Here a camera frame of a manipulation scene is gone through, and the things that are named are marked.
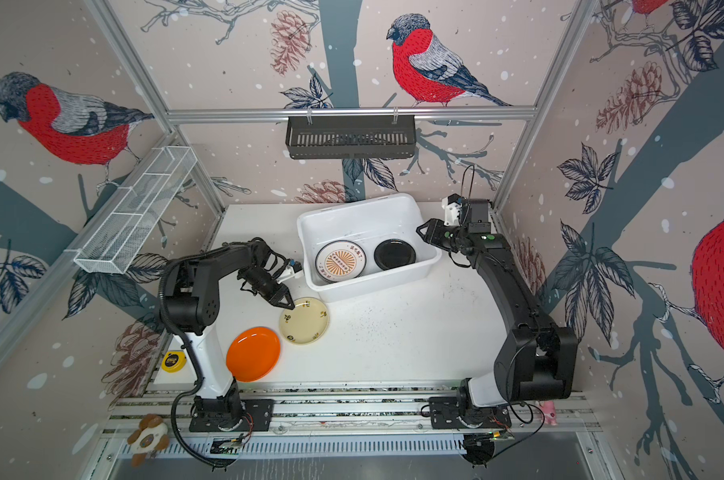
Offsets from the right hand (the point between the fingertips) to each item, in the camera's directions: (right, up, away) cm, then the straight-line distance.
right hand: (420, 233), depth 83 cm
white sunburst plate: (-25, -10, +20) cm, 33 cm away
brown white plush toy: (-66, -48, -14) cm, 83 cm away
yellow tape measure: (-69, -36, -1) cm, 78 cm away
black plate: (-6, -7, +21) cm, 23 cm away
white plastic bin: (-16, +3, +21) cm, 26 cm away
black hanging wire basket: (-19, +34, +21) cm, 44 cm away
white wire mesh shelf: (-77, +6, -5) cm, 78 cm away
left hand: (-41, -23, +9) cm, 48 cm away
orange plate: (-47, -34, -1) cm, 58 cm away
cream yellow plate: (-34, -28, +8) cm, 45 cm away
